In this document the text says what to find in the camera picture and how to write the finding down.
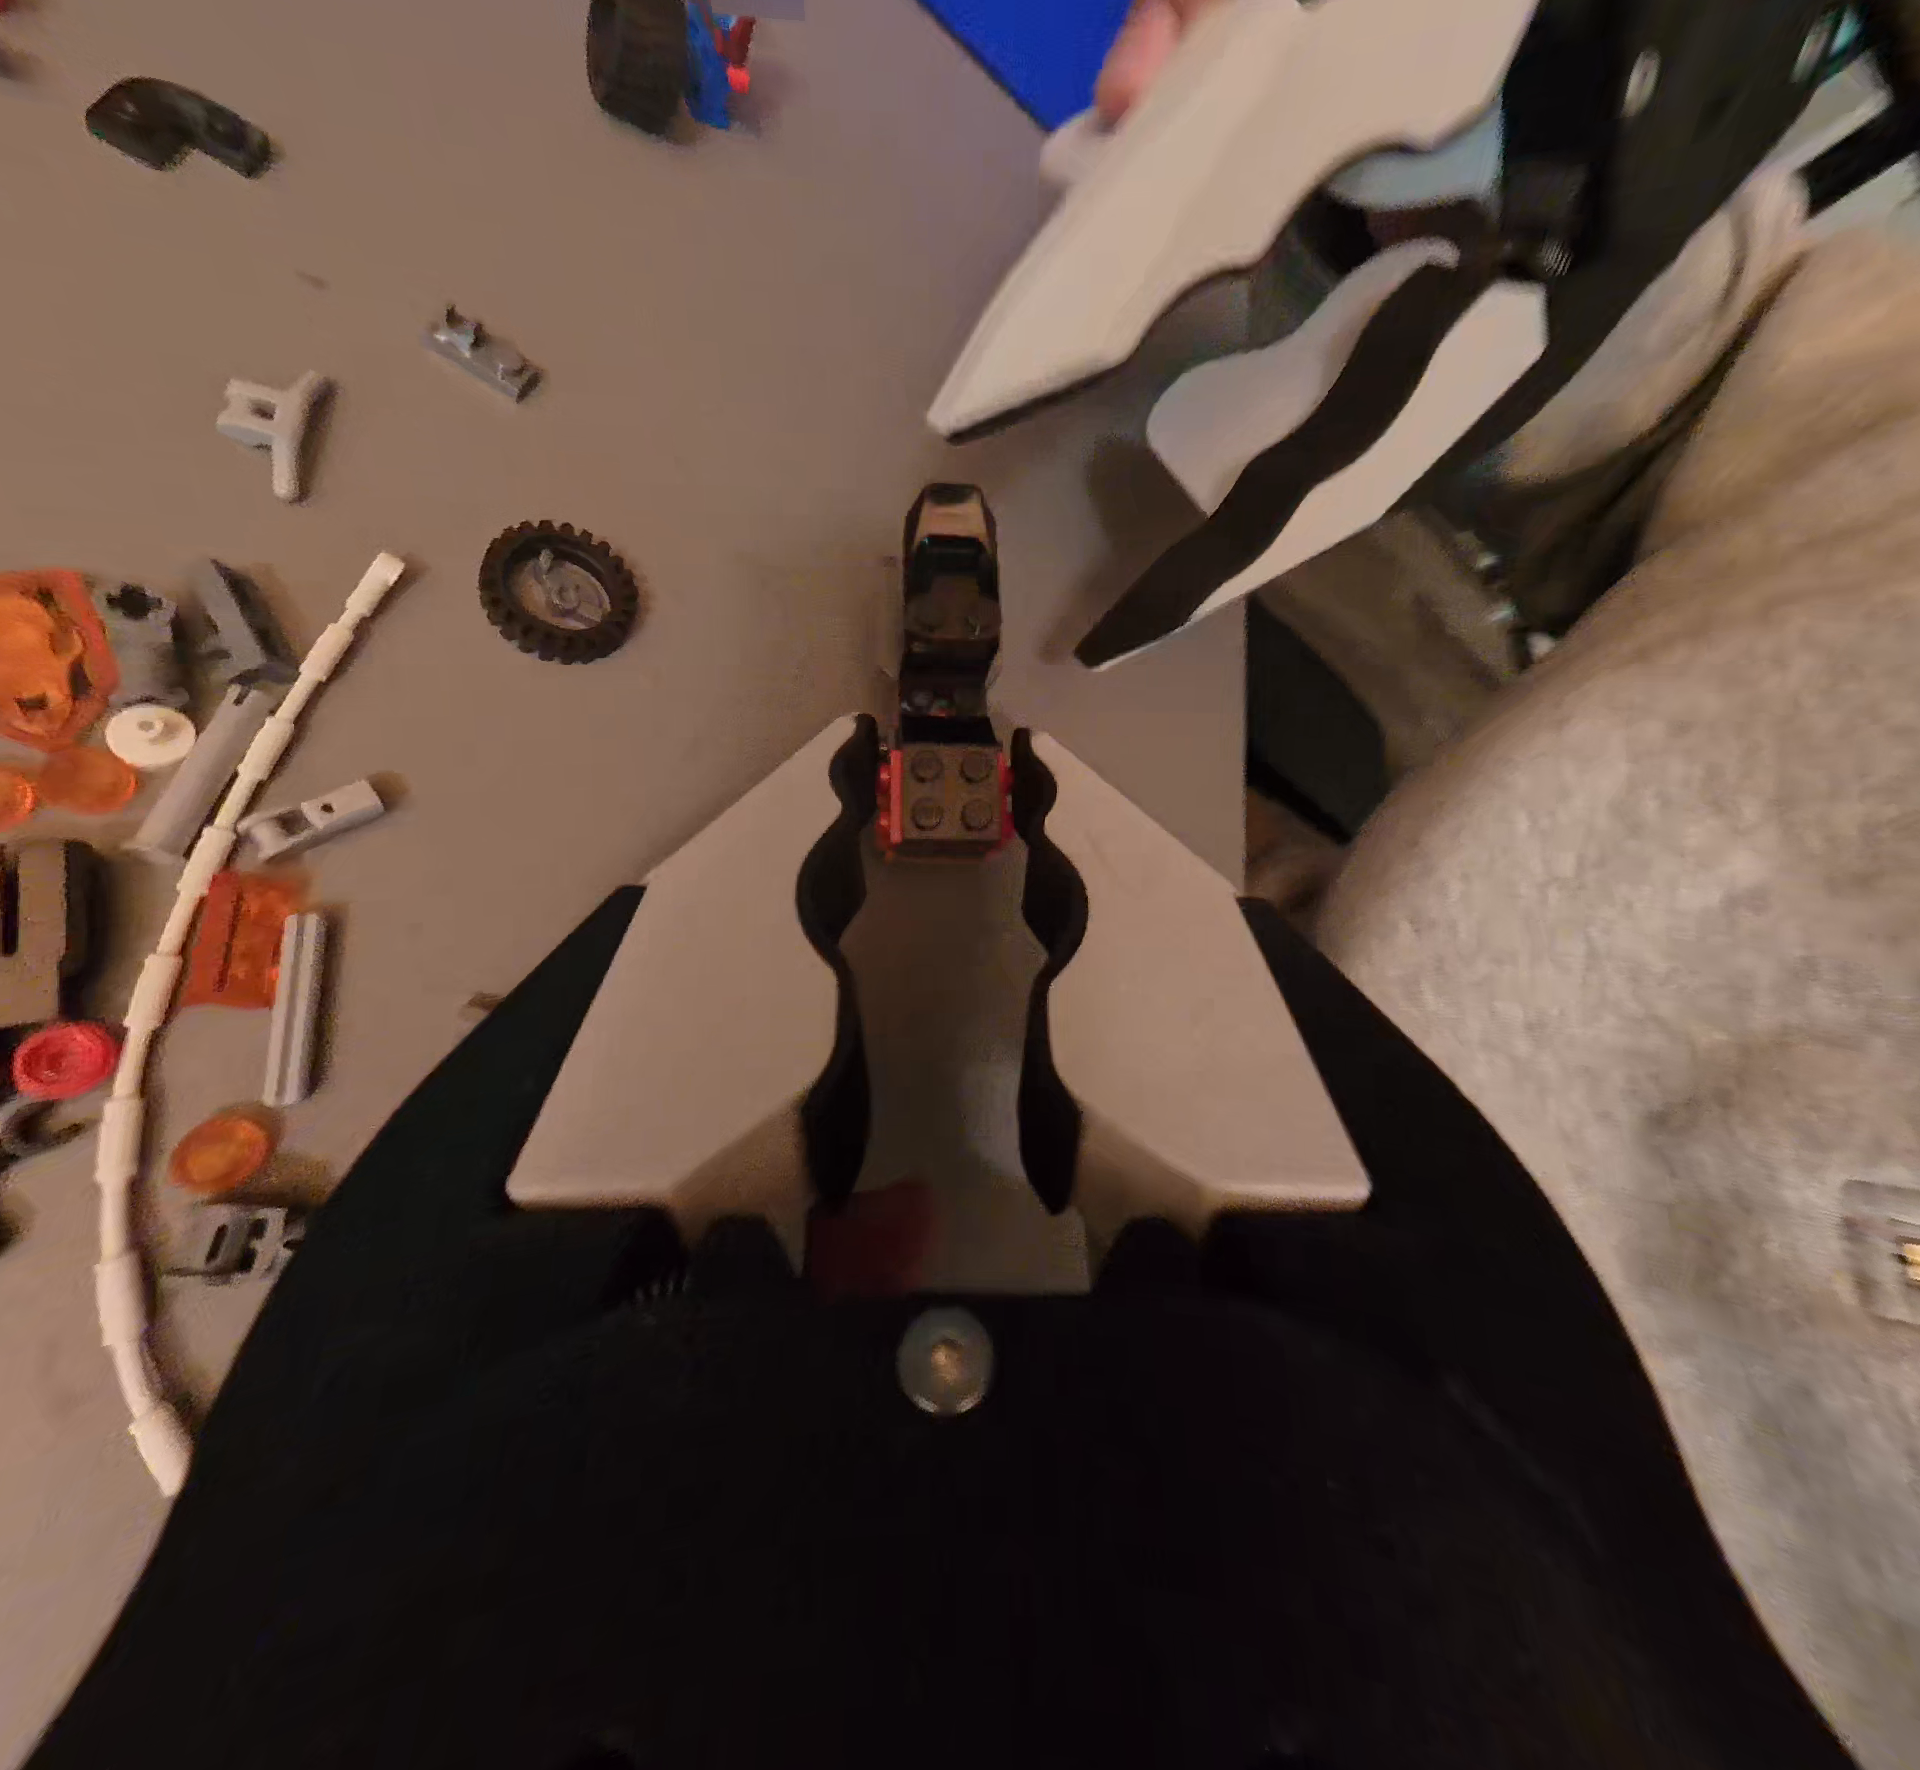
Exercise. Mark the black brown lego block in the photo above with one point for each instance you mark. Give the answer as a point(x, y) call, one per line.
point(44, 929)

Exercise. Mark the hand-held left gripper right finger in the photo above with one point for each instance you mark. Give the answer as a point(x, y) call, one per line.
point(1187, 1036)

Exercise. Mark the person in grey hoodie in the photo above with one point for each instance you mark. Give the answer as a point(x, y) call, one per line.
point(1592, 929)

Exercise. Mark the black rounded lego tyre piece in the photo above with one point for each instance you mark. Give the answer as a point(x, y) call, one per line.
point(632, 30)

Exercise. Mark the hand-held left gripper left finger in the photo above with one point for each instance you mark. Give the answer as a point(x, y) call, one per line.
point(707, 1020)

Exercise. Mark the black and red lego assembly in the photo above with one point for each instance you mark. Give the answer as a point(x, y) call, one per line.
point(949, 602)

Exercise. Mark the white round lego piece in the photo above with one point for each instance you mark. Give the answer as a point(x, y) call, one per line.
point(152, 737)

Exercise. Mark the red round lego piece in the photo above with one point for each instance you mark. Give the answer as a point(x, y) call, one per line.
point(66, 1059)

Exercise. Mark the long grey lego piece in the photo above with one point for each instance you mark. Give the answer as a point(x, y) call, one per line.
point(204, 773)

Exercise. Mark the grey lego bar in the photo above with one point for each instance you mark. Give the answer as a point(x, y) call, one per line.
point(297, 1007)

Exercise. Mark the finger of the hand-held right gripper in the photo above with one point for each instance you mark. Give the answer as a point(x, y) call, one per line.
point(1274, 419)
point(1201, 197)

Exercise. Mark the orange transparent lego plate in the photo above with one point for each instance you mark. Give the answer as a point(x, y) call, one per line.
point(239, 936)

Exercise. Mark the black curved lego piece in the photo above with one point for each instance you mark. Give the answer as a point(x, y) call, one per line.
point(165, 123)

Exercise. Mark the grey lego bracket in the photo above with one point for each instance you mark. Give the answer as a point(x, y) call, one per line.
point(234, 1241)

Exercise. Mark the small grey lego plate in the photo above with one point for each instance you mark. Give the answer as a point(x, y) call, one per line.
point(484, 356)

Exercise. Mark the orange lego flame piece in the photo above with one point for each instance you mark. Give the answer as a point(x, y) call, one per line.
point(54, 658)

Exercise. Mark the grey lego wheel hub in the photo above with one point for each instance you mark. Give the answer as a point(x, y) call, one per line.
point(143, 643)

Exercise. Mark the lego wheel with black tyre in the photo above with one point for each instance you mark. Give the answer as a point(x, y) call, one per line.
point(560, 592)

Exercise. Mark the orange round lego plate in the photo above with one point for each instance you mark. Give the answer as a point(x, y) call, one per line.
point(225, 1152)
point(87, 780)
point(17, 800)

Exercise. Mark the dark grey lego slope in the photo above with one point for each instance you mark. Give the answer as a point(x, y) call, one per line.
point(239, 620)

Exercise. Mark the grey lego piece with hole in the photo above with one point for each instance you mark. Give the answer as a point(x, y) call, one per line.
point(308, 817)

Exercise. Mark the black lego hook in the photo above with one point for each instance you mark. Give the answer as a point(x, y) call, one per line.
point(34, 1135)

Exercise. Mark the grey T-shaped lego piece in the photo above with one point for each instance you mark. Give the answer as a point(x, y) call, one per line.
point(285, 429)

